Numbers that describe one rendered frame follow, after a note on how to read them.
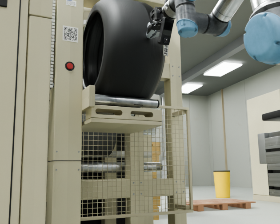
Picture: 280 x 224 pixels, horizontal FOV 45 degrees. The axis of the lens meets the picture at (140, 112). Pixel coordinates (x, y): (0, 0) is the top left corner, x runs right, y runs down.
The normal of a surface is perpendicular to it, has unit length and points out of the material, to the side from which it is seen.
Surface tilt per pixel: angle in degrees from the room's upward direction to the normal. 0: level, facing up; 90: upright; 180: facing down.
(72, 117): 90
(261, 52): 97
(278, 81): 90
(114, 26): 85
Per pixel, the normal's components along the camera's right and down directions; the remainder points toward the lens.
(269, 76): -0.95, -0.04
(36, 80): 0.43, -0.16
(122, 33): 0.18, -0.18
